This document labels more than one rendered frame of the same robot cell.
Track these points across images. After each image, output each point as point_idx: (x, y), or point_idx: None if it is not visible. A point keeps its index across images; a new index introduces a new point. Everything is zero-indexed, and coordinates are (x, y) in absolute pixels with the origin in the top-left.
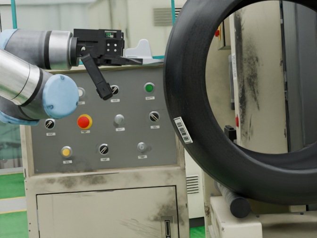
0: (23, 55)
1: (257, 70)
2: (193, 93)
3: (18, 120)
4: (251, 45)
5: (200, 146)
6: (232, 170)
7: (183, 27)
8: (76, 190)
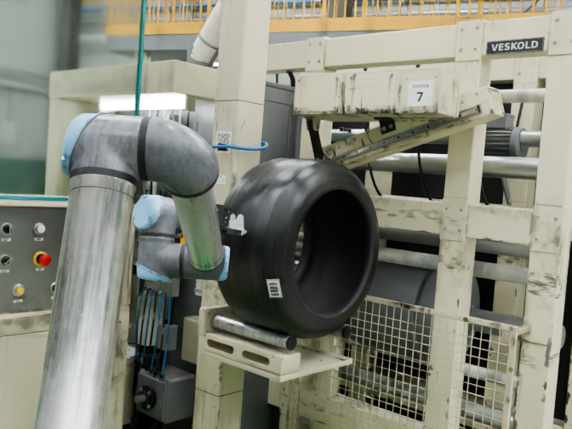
0: (172, 222)
1: None
2: (286, 262)
3: (168, 278)
4: None
5: (282, 300)
6: (297, 317)
7: (282, 213)
8: (32, 330)
